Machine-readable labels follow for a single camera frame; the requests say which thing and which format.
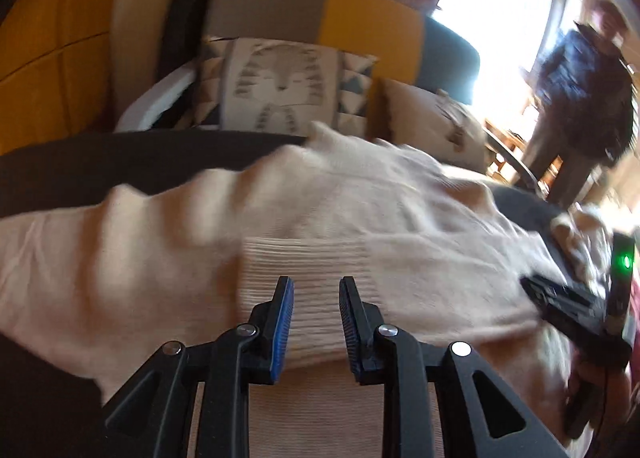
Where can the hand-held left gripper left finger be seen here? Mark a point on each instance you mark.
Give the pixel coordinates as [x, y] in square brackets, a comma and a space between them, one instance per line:
[284, 333]

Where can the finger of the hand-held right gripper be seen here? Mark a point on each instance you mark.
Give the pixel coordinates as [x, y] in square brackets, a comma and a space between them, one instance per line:
[555, 298]

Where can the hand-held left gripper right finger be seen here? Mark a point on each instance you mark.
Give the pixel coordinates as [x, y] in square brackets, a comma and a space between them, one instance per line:
[348, 333]

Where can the cream knit sweater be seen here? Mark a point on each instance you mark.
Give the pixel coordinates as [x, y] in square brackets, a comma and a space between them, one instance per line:
[200, 238]

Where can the person's right hand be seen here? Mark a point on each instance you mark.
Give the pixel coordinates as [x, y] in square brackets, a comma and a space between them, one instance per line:
[617, 390]

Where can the grey office chair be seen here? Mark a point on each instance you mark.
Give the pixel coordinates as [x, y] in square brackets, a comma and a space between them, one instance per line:
[520, 168]

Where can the cluttered wooden desk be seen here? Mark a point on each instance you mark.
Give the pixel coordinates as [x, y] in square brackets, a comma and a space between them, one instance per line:
[500, 131]

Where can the beige cushion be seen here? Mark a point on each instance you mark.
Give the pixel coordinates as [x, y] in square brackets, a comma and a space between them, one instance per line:
[425, 118]

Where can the tiger print cushion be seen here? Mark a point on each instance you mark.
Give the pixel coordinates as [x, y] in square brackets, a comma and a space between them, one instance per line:
[280, 83]

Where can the white pillow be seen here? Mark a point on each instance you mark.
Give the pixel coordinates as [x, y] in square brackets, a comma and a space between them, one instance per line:
[155, 98]

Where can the grey yellow blue sofa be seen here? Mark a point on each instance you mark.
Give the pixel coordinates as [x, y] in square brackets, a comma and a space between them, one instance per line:
[360, 13]

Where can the rolled black mat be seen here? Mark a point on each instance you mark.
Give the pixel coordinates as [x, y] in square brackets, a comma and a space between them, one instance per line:
[187, 13]

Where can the orange wooden wardrobe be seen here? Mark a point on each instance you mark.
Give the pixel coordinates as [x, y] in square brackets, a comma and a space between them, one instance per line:
[50, 63]

